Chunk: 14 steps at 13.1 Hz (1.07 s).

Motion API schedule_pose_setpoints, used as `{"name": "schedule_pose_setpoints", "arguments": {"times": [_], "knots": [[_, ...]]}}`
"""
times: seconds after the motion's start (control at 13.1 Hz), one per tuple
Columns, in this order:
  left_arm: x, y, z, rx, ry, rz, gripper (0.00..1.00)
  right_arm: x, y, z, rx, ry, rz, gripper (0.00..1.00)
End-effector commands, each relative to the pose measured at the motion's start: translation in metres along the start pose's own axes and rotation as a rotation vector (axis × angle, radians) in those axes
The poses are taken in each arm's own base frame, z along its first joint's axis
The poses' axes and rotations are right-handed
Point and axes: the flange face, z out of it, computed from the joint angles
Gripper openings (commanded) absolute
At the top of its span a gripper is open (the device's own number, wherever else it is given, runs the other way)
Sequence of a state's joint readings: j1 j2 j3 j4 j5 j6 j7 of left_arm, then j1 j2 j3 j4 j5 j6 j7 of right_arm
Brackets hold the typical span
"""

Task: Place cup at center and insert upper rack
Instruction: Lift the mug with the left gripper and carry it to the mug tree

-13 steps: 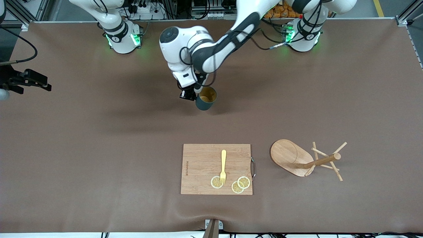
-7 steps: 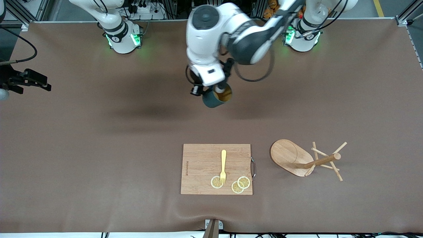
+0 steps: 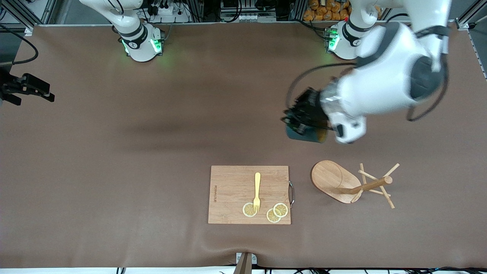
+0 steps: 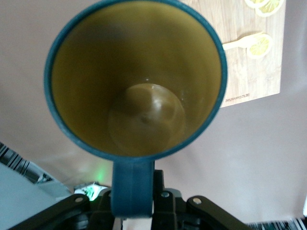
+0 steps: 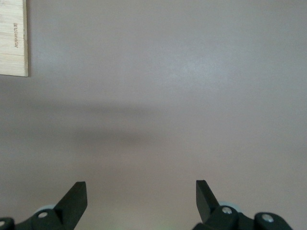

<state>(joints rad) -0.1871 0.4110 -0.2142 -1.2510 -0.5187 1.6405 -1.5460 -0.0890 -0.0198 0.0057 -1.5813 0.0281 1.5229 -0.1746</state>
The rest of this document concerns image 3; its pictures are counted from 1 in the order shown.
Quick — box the teal mug with cream inside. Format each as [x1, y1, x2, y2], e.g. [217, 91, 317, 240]
[285, 124, 328, 144]

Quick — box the wooden mug tree rack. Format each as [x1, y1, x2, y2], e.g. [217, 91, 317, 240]
[311, 160, 401, 209]

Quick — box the yellow plastic fork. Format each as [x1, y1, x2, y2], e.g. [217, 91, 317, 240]
[253, 172, 262, 213]

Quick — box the bamboo cutting board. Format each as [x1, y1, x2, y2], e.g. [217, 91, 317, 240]
[208, 165, 291, 225]

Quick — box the pile of orange buns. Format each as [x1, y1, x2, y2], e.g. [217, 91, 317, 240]
[304, 0, 352, 21]

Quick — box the white power strip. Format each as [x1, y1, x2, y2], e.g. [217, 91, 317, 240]
[146, 0, 191, 23]
[221, 11, 276, 22]

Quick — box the brown table mat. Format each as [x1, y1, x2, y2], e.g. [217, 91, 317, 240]
[0, 21, 487, 269]

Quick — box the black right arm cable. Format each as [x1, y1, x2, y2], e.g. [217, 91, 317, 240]
[0, 24, 38, 65]

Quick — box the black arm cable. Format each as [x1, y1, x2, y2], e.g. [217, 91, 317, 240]
[0, 24, 38, 65]
[285, 23, 450, 122]

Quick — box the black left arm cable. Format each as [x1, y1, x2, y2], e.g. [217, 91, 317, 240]
[285, 23, 450, 122]

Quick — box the wooden post with metal bracket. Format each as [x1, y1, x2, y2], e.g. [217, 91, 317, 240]
[233, 252, 258, 274]

